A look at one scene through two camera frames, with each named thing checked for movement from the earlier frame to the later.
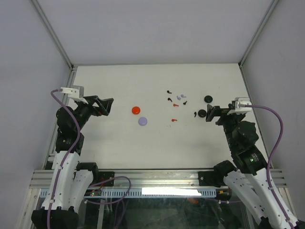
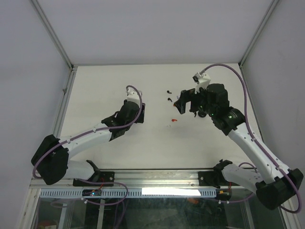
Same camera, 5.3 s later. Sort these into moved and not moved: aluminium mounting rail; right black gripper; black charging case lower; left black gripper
Moved: right black gripper; left black gripper
Not moved: black charging case lower; aluminium mounting rail
